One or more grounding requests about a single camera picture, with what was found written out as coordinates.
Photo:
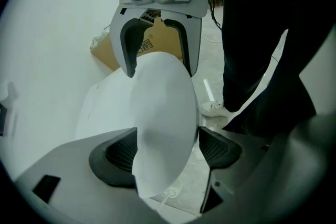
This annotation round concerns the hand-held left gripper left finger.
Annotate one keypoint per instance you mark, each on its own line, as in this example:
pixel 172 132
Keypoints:
pixel 78 178

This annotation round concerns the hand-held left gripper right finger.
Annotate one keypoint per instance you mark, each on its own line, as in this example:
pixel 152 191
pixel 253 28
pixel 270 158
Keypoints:
pixel 262 178

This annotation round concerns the large cardboard box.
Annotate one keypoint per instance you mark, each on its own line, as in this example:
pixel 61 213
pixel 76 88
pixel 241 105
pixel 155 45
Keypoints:
pixel 160 39

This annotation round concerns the clear bag of fittings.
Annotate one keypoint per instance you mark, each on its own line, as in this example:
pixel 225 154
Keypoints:
pixel 99 36

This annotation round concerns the white sneaker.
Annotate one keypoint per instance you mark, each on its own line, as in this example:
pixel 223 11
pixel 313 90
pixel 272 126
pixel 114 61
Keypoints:
pixel 218 109

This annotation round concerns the round floor drain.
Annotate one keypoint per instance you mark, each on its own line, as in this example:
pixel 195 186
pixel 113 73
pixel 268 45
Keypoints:
pixel 172 192

